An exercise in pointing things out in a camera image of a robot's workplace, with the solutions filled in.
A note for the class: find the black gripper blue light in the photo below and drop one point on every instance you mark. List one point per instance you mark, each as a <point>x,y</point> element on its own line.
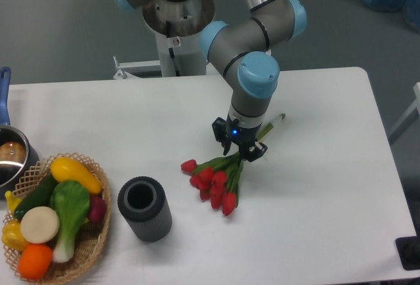
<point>229,131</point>

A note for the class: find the red tulip bouquet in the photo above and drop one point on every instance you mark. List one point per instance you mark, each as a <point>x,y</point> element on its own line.
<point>217,180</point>

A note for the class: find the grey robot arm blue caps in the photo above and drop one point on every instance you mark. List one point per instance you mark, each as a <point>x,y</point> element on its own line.
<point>240,54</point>

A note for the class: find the dark grey ribbed vase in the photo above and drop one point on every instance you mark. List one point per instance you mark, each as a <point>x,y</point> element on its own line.
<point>143,204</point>

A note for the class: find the purple red radish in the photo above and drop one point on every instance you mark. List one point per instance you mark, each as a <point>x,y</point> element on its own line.
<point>97,209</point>

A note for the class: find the yellow squash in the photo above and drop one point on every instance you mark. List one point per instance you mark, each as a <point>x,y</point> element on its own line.
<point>67,169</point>

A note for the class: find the green bok choy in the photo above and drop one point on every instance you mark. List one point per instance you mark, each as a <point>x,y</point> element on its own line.
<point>71,202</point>

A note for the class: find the woven wicker basket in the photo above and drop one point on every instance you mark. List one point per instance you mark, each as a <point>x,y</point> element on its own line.
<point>90,239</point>

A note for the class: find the black device at table edge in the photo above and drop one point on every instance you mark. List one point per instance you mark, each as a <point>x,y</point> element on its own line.
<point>408,251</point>

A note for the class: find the dark green cucumber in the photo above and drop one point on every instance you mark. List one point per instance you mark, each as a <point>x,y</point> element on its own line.
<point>39,196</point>

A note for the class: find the cream round bun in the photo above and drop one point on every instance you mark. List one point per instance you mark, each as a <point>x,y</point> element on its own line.
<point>39,225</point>

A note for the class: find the yellow banana tip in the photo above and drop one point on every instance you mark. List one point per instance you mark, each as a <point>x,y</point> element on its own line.
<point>12,201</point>

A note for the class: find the orange fruit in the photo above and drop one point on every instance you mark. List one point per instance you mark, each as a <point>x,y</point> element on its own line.
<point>35,261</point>

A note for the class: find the yellow bell pepper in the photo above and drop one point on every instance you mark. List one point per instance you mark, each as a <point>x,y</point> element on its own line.
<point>13,237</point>

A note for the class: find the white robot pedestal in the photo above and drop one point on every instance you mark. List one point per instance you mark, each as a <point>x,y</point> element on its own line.
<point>177,27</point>

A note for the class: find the metal base frame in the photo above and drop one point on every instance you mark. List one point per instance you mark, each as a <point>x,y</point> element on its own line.
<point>138,66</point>

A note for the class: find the white furniture frame right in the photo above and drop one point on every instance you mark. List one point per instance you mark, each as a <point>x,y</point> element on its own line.
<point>406,119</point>

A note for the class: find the blue handled saucepan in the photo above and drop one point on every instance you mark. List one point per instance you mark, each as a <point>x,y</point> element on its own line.
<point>17,154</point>

